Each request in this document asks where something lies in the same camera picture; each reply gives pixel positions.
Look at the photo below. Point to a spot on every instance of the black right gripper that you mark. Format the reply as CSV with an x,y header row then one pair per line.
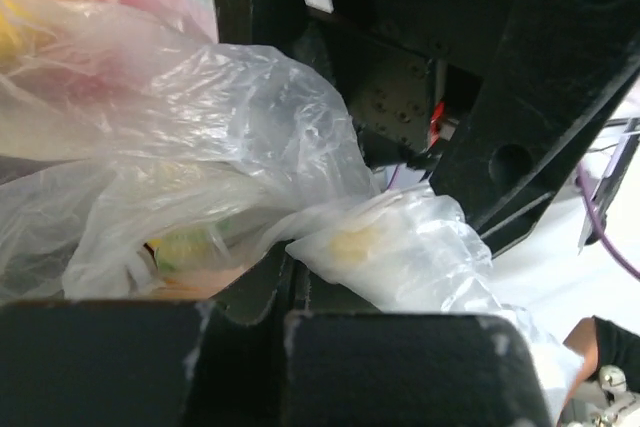
x,y
559,72

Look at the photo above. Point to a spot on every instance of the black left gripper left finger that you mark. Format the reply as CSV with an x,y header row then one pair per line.
x,y
212,362

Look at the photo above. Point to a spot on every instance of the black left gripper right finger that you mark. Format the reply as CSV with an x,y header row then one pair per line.
x,y
347,368

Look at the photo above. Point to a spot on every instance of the clear plastic bag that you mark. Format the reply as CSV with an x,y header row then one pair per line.
x,y
124,203

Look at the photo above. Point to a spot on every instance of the red fake apple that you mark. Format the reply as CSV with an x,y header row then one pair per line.
x,y
122,53

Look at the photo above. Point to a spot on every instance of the operator hand in background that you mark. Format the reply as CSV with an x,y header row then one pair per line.
x,y
582,340

